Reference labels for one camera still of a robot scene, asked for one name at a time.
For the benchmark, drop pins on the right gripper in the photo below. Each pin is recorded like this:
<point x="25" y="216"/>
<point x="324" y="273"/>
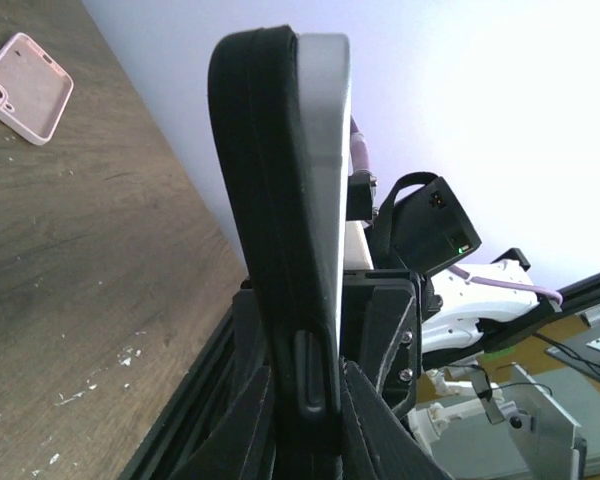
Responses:
<point x="380" y="331"/>

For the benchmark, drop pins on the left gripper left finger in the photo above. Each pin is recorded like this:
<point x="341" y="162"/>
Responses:
<point x="242" y="446"/>

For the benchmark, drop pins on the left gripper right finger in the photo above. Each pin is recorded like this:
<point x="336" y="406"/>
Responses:
<point x="375" y="445"/>

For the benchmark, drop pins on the silver phone black screen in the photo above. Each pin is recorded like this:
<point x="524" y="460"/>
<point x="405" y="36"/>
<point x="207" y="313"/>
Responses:
<point x="324" y="75"/>

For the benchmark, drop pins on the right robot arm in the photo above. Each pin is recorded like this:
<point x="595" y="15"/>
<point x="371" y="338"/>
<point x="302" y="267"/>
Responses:
<point x="480" y="295"/>

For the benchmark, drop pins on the pink phone case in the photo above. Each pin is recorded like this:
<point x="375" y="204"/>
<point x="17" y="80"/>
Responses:
<point x="34" y="89"/>

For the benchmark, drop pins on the black aluminium frame rail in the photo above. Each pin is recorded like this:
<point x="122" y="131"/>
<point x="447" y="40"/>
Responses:
<point x="220" y="371"/>

